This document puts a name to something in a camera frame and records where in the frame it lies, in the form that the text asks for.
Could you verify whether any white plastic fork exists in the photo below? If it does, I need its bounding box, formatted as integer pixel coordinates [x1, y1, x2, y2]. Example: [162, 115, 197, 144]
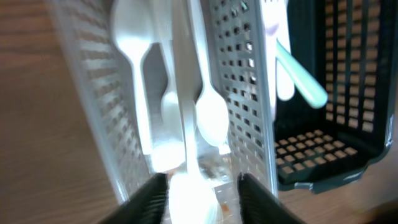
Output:
[276, 0, 295, 101]

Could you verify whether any clear plastic basket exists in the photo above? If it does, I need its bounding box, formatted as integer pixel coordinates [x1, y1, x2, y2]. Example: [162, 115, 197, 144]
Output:
[50, 0, 270, 203]

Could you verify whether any white spoon hidden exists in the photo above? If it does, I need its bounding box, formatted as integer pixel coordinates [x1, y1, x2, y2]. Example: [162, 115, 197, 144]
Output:
[188, 0, 231, 155]

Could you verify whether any white spoon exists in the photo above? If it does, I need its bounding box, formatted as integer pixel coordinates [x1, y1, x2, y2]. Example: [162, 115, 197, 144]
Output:
[111, 0, 155, 155]
[151, 0, 185, 172]

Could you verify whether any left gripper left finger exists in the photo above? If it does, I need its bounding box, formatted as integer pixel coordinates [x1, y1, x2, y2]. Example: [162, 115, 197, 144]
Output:
[100, 173, 169, 224]

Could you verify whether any black plastic basket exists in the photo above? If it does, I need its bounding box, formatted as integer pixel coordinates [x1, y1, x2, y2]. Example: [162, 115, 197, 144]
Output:
[274, 0, 397, 194]

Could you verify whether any pale green plastic fork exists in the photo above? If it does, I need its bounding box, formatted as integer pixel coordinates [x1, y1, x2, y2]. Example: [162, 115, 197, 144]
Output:
[276, 41, 328, 109]

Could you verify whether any pink plastic fork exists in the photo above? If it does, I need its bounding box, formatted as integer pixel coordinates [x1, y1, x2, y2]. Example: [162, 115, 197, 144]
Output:
[261, 0, 279, 119]

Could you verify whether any white utensil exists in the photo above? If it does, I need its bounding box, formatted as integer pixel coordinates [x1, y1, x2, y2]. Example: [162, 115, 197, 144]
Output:
[169, 94, 223, 224]

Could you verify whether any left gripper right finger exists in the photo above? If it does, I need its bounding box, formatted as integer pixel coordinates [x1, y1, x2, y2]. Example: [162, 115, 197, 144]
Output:
[237, 173, 303, 224]

